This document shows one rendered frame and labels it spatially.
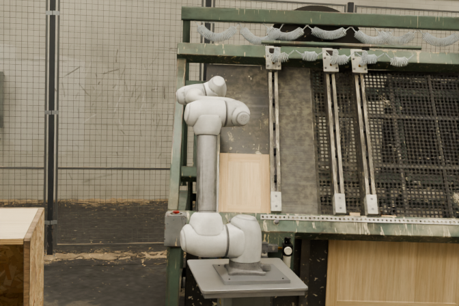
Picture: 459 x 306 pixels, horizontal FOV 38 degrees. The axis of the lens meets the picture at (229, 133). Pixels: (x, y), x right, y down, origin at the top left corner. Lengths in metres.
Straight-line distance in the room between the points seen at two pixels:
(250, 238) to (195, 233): 0.26
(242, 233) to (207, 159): 0.39
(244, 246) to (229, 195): 0.87
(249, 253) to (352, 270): 1.24
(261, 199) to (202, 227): 0.93
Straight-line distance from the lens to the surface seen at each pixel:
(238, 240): 3.20
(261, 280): 3.17
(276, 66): 4.42
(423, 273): 4.44
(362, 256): 4.31
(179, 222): 3.70
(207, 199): 3.19
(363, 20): 5.03
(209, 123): 3.19
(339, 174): 4.12
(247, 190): 4.05
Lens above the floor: 1.72
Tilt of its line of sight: 5 degrees down
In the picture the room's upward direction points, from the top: 2 degrees clockwise
